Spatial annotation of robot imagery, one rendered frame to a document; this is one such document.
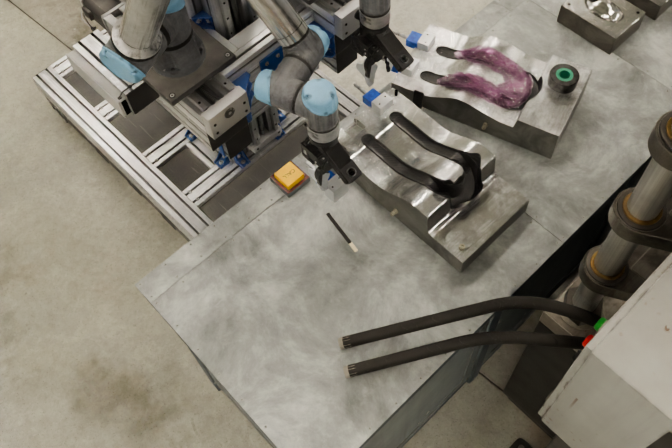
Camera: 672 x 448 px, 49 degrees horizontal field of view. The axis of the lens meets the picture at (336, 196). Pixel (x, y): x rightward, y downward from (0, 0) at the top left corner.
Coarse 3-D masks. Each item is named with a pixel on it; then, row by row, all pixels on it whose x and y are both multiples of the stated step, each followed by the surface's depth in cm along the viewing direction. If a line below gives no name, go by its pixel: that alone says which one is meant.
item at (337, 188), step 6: (306, 162) 193; (312, 168) 192; (330, 174) 190; (336, 174) 188; (330, 180) 187; (336, 180) 187; (330, 186) 186; (336, 186) 186; (342, 186) 187; (330, 192) 187; (336, 192) 187; (342, 192) 189; (330, 198) 190; (336, 198) 189
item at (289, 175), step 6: (288, 162) 205; (282, 168) 204; (288, 168) 204; (294, 168) 204; (276, 174) 204; (282, 174) 203; (288, 174) 203; (294, 174) 203; (300, 174) 203; (282, 180) 202; (288, 180) 202; (294, 180) 202; (300, 180) 204; (288, 186) 201
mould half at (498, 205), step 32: (384, 128) 203; (416, 160) 198; (448, 160) 193; (384, 192) 194; (416, 192) 188; (480, 192) 195; (512, 192) 194; (416, 224) 191; (448, 224) 190; (480, 224) 190; (448, 256) 189
